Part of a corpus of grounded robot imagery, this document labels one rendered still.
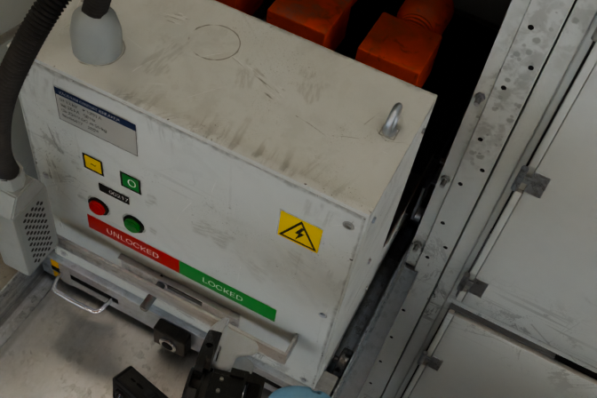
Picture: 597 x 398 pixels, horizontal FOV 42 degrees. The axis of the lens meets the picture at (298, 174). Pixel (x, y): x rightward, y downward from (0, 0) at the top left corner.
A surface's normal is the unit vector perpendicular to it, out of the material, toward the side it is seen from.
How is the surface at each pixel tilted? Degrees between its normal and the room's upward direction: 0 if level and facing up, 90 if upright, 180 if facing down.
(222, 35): 0
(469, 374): 90
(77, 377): 0
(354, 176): 0
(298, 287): 90
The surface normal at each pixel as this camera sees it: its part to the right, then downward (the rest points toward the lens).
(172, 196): -0.44, 0.66
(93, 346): 0.11, -0.62
